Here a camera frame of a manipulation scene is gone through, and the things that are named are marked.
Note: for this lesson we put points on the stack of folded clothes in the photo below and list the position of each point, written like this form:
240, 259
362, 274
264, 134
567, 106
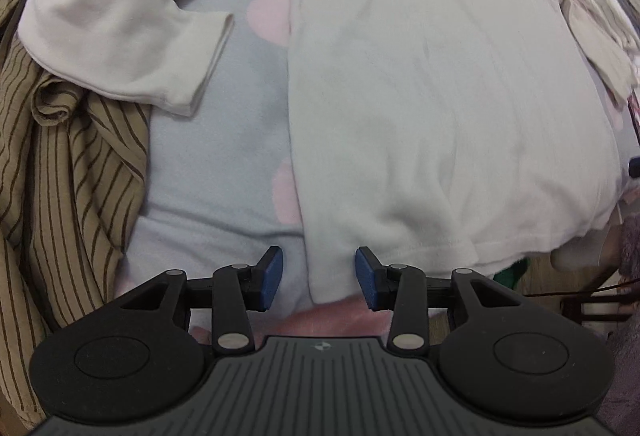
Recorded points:
600, 16

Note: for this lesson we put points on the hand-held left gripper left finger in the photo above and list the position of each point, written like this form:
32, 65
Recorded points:
272, 276

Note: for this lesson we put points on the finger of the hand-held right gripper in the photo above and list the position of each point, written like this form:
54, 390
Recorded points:
635, 168

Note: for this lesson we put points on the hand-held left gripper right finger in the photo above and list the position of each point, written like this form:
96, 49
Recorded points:
365, 276

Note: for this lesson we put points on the brown striped garment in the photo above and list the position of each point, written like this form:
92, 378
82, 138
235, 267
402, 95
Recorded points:
60, 191

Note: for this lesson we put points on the purple fleece garment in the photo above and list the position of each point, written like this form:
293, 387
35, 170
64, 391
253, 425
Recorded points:
625, 366

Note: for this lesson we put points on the cream long-sleeve shirt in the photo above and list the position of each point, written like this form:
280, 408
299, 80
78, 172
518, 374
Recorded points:
425, 91

